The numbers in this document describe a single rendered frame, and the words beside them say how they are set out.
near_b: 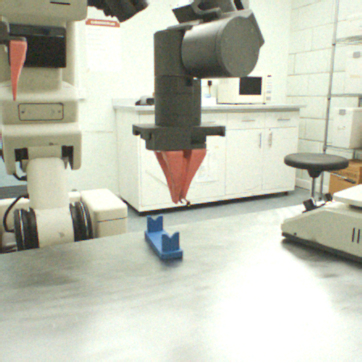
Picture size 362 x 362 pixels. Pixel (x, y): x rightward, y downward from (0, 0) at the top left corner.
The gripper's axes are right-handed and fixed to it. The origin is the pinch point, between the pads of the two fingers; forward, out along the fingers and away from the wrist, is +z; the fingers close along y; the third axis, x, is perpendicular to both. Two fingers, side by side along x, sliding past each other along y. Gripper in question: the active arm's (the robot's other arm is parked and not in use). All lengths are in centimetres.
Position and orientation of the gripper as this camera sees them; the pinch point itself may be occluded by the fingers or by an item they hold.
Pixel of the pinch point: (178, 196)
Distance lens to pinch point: 46.9
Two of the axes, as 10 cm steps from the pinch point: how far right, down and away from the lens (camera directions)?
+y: 9.4, -0.8, 3.3
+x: -3.4, -2.2, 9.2
